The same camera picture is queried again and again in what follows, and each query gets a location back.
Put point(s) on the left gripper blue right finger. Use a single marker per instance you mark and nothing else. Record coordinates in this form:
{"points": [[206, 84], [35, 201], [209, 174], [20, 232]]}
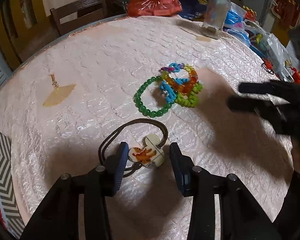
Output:
{"points": [[190, 179]]}

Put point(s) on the blue plastic bag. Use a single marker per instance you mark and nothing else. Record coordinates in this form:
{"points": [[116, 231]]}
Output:
{"points": [[234, 23]]}

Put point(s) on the striped white jewelry tray box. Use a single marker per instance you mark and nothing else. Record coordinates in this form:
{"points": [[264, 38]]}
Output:
{"points": [[8, 205]]}

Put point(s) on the clear glass jar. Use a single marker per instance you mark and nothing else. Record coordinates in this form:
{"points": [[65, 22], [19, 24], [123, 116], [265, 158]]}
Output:
{"points": [[214, 18]]}

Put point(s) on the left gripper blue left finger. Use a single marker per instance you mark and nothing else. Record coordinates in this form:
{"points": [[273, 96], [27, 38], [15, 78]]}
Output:
{"points": [[106, 178]]}

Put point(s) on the gold fan pendant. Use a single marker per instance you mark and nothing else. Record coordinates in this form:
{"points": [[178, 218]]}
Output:
{"points": [[59, 94]]}

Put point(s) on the brown hair tie cartoon charm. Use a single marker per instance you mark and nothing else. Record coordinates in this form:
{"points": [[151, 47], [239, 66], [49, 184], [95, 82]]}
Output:
{"points": [[150, 156]]}

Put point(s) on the red plastic bag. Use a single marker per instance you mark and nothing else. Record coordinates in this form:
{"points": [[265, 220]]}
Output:
{"points": [[136, 8]]}

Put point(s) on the dark wooden chair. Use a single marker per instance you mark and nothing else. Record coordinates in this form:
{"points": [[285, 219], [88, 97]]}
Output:
{"points": [[99, 13]]}

